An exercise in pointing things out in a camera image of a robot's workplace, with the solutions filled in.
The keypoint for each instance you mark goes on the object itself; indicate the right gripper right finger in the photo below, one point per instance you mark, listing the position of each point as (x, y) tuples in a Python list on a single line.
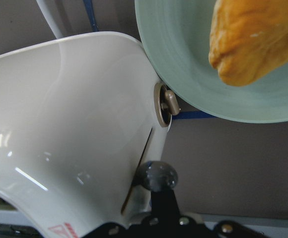
[(231, 229)]

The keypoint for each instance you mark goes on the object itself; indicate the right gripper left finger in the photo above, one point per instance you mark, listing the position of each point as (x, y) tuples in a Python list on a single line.
[(163, 222)]

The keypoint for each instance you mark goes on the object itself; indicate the white two-slot toaster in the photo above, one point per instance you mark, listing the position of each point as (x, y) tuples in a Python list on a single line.
[(77, 117)]

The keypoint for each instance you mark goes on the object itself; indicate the green round plate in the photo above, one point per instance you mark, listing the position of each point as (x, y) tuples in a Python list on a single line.
[(175, 35)]

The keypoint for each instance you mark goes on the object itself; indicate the triangular golden bread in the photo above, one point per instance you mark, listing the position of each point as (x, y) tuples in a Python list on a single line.
[(248, 39)]

